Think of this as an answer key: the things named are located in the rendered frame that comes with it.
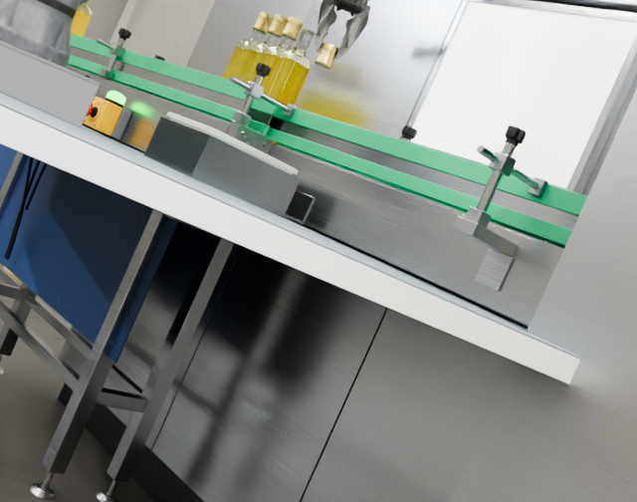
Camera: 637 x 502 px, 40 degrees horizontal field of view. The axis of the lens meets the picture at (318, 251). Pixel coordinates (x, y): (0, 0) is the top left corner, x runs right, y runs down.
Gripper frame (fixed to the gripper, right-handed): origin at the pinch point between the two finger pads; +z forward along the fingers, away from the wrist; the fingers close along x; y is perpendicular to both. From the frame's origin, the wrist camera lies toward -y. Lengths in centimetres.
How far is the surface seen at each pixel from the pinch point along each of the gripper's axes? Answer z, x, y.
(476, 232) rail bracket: 26, 35, 51
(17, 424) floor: 108, -41, -39
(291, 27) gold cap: -4.7, -11.7, -17.3
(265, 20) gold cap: -5.6, -19.2, -25.6
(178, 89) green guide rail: 17.3, -29.8, -18.1
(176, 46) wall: -21, -97, -248
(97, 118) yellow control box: 30, -45, -20
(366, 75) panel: -1.2, 7.9, -16.8
